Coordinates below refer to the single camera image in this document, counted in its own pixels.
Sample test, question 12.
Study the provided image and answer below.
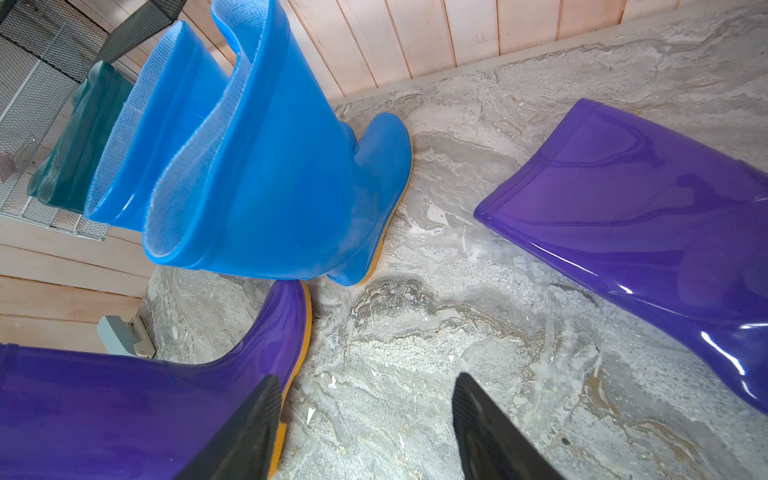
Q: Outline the blue rain boot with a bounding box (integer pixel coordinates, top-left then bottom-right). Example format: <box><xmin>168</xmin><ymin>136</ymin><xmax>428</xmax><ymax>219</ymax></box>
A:
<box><xmin>143</xmin><ymin>1</ymin><xmax>413</xmax><ymax>286</ymax></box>
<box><xmin>84</xmin><ymin>21</ymin><xmax>229</xmax><ymax>231</ymax></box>

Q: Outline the standing purple rain boot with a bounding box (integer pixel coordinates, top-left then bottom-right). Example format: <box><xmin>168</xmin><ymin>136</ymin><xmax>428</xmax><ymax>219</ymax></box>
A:
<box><xmin>1</xmin><ymin>280</ymin><xmax>312</xmax><ymax>479</ymax></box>

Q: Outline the white wire mesh shelf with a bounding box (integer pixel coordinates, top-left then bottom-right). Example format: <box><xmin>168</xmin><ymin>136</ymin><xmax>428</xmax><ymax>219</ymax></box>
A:
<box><xmin>1</xmin><ymin>38</ymin><xmax>109</xmax><ymax>241</ymax></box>

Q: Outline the black wire mesh basket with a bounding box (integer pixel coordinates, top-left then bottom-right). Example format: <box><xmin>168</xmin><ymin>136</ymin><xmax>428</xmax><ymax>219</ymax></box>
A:
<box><xmin>1</xmin><ymin>1</ymin><xmax>185</xmax><ymax>82</ymax></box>

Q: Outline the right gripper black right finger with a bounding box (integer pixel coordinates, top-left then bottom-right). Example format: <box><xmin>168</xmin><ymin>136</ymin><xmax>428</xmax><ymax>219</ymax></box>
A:
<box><xmin>452</xmin><ymin>372</ymin><xmax>563</xmax><ymax>480</ymax></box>

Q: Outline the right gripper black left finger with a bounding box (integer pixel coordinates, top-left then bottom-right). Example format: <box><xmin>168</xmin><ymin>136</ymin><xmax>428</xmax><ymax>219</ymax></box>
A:
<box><xmin>176</xmin><ymin>375</ymin><xmax>282</xmax><ymax>479</ymax></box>

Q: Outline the grey-green wall socket box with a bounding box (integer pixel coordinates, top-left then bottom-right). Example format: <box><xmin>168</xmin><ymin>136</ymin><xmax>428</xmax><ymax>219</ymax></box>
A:
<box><xmin>96</xmin><ymin>315</ymin><xmax>156</xmax><ymax>359</ymax></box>

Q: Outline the lying purple rain boot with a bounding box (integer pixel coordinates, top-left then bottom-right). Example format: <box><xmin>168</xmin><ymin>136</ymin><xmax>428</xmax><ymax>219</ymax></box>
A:
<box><xmin>474</xmin><ymin>98</ymin><xmax>767</xmax><ymax>411</ymax></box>

